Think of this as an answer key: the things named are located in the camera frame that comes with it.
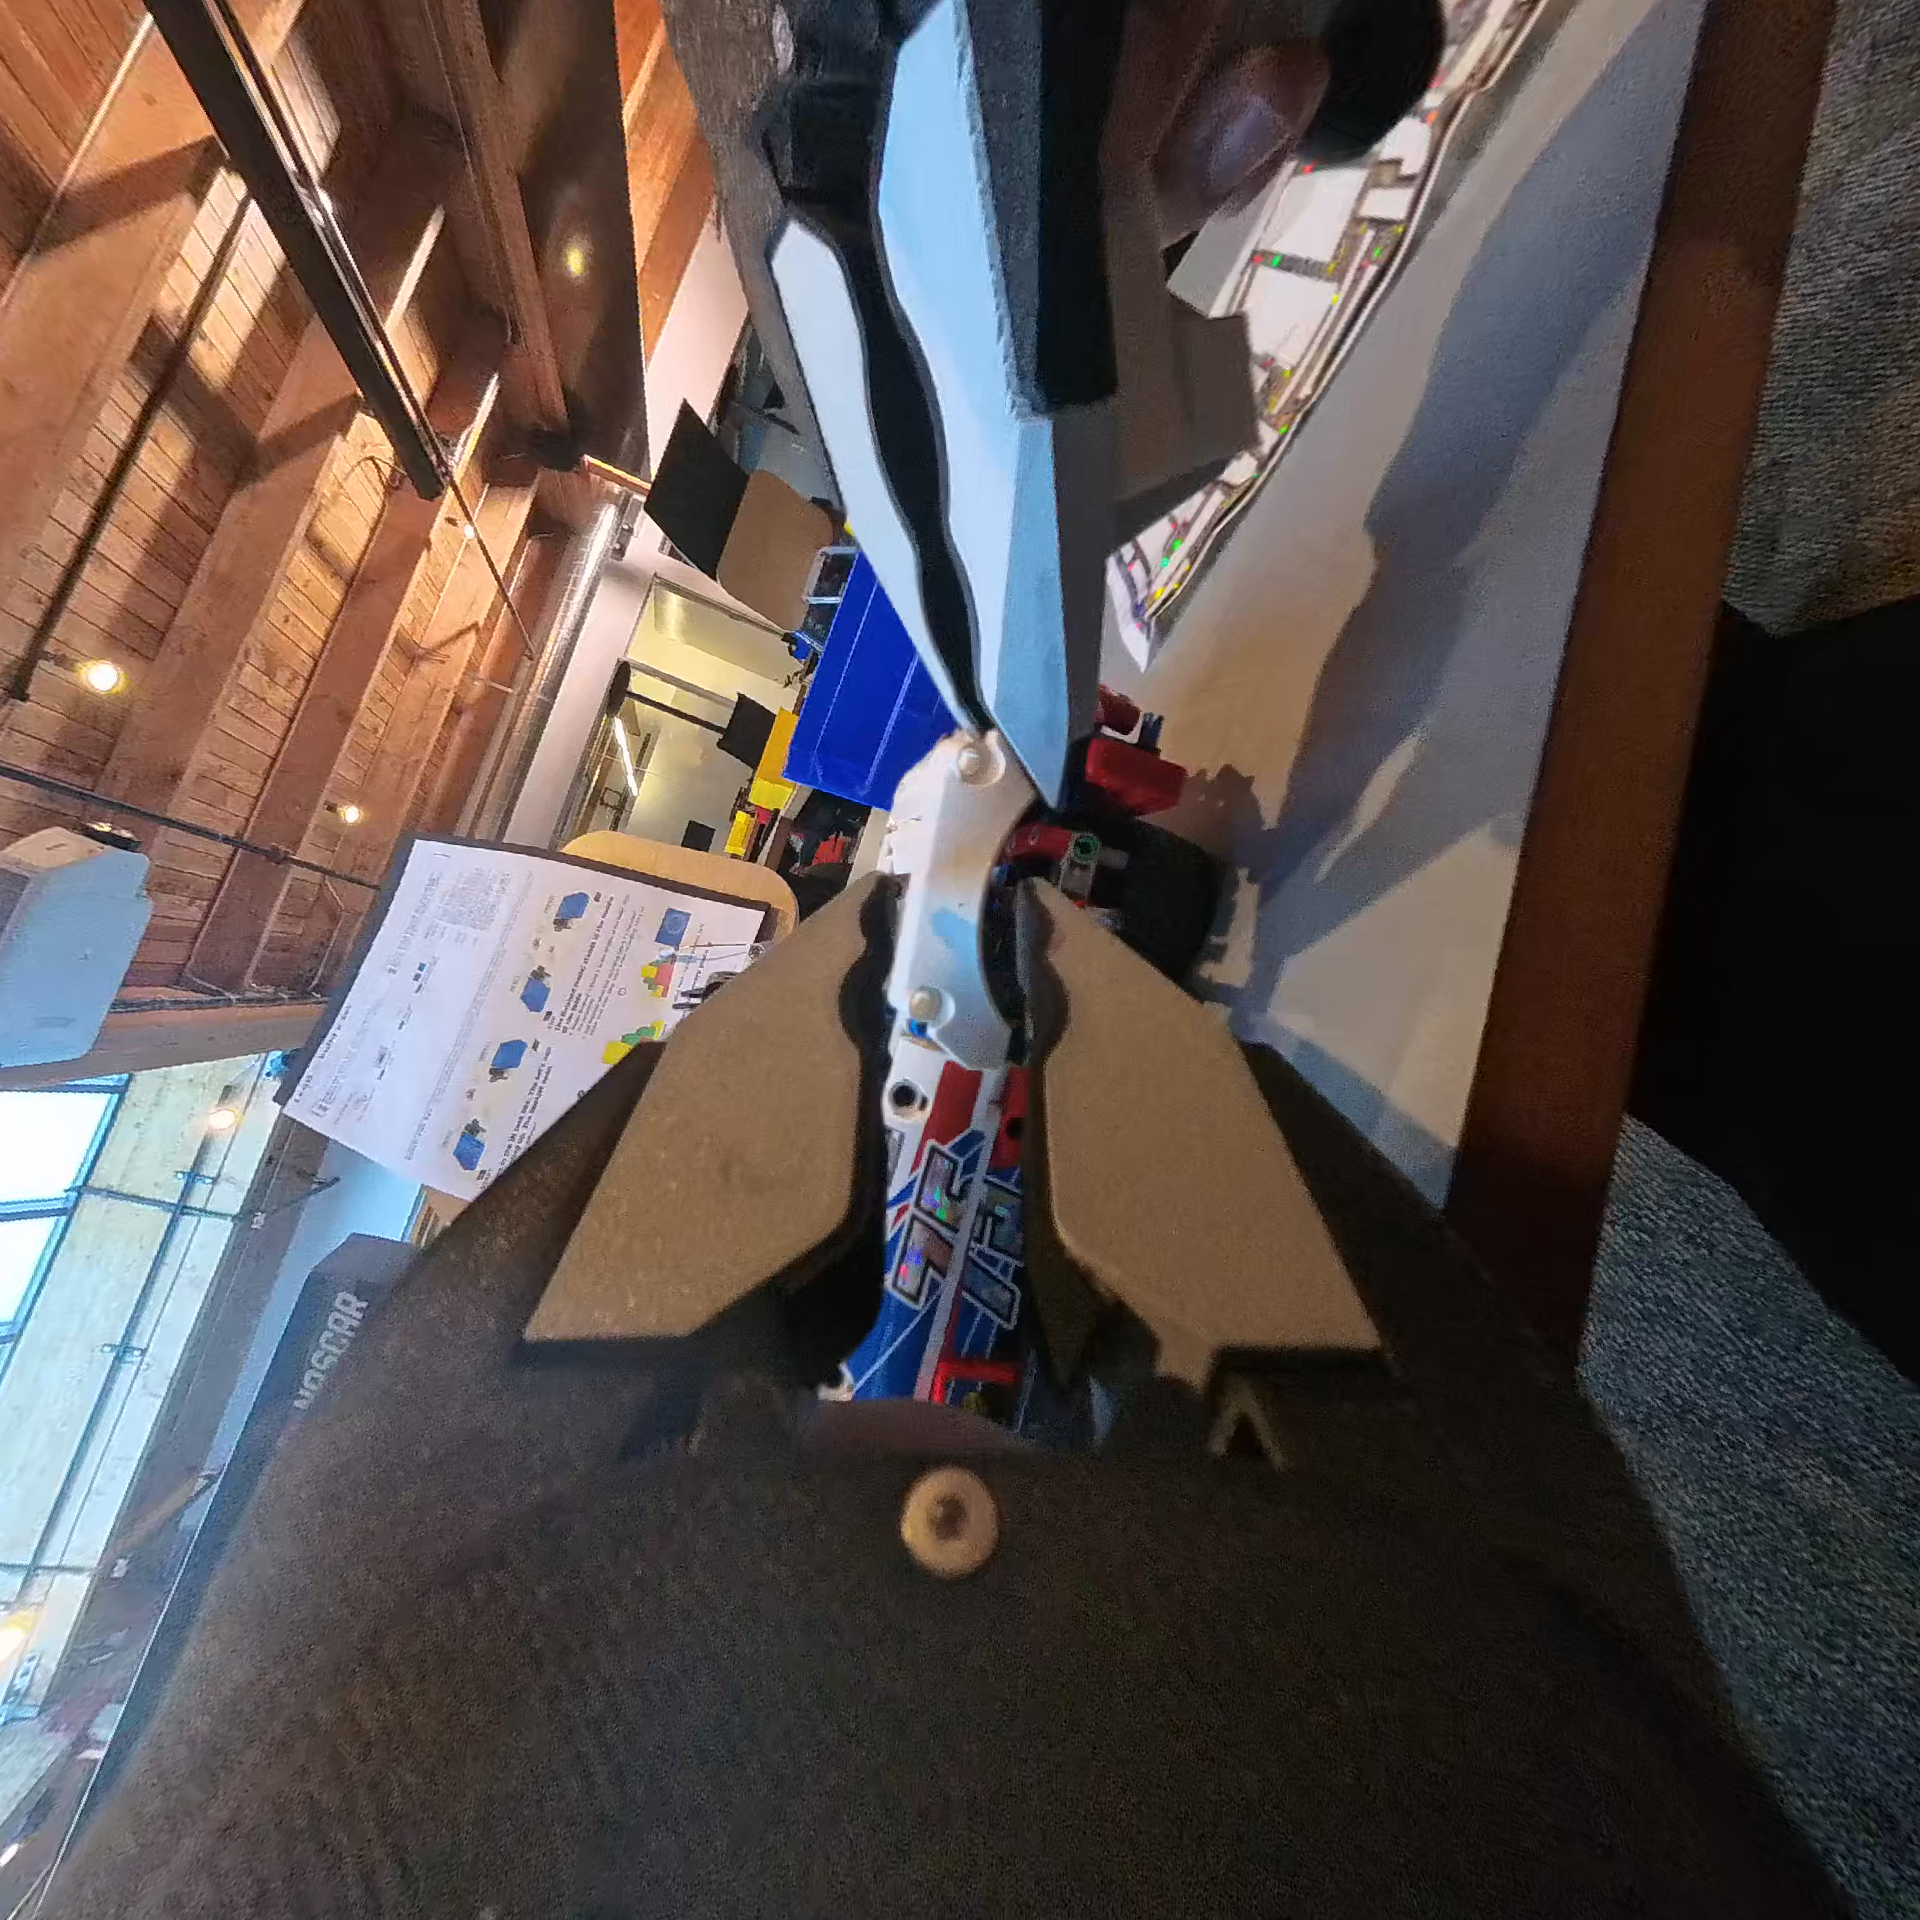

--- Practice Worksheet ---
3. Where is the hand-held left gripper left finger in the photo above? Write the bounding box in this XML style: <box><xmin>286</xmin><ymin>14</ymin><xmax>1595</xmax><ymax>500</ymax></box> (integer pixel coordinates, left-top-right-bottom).
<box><xmin>518</xmin><ymin>872</ymin><xmax>903</xmax><ymax>1359</ymax></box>

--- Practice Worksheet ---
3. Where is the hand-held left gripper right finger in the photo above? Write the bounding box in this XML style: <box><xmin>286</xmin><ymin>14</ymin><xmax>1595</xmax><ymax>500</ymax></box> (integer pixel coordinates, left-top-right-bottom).
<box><xmin>1012</xmin><ymin>878</ymin><xmax>1384</xmax><ymax>1390</ymax></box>

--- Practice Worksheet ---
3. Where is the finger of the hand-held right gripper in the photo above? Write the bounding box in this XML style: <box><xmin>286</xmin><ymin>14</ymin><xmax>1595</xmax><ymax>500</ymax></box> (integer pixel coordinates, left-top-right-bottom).
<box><xmin>766</xmin><ymin>207</ymin><xmax>995</xmax><ymax>735</ymax></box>
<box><xmin>873</xmin><ymin>0</ymin><xmax>1124</xmax><ymax>806</ymax></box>

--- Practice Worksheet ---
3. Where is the toy brick race car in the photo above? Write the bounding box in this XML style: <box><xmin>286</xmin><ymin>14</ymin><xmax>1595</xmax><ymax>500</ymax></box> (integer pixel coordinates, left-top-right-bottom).
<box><xmin>840</xmin><ymin>680</ymin><xmax>1241</xmax><ymax>1421</ymax></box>

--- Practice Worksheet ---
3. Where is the person's right hand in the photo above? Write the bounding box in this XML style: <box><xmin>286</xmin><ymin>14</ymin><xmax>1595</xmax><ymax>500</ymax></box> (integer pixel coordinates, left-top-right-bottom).
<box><xmin>1159</xmin><ymin>37</ymin><xmax>1338</xmax><ymax>244</ymax></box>

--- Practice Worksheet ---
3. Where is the blue plastic bin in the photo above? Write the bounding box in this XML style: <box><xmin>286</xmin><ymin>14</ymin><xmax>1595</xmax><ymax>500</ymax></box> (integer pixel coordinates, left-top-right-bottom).
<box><xmin>784</xmin><ymin>547</ymin><xmax>966</xmax><ymax>806</ymax></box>

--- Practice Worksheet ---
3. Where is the printed instruction sheet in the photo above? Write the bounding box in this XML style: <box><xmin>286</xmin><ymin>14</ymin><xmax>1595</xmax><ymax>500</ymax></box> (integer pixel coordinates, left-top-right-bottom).
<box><xmin>278</xmin><ymin>837</ymin><xmax>770</xmax><ymax>1204</ymax></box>

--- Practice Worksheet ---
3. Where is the holographic sticker sheet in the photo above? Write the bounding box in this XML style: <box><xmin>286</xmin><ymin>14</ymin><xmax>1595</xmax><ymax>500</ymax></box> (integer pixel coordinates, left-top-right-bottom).
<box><xmin>1111</xmin><ymin>0</ymin><xmax>1550</xmax><ymax>672</ymax></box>

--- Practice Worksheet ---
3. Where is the white box device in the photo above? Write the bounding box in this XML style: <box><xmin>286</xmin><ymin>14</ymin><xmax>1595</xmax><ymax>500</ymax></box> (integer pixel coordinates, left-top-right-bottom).
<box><xmin>0</xmin><ymin>829</ymin><xmax>155</xmax><ymax>1071</ymax></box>

